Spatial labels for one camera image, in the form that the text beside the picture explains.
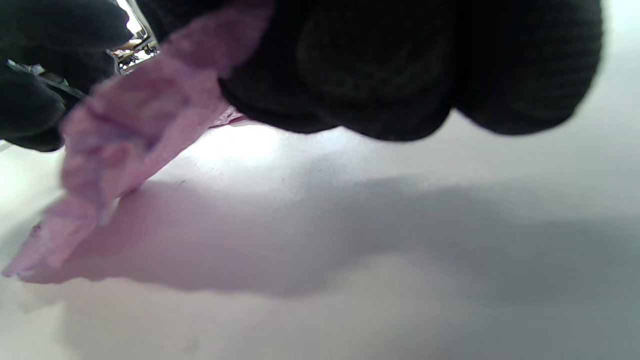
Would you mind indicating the person's right hand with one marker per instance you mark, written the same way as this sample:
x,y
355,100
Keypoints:
x,y
400,65

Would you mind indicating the person's left hand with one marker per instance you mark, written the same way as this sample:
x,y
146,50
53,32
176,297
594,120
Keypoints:
x,y
40,75

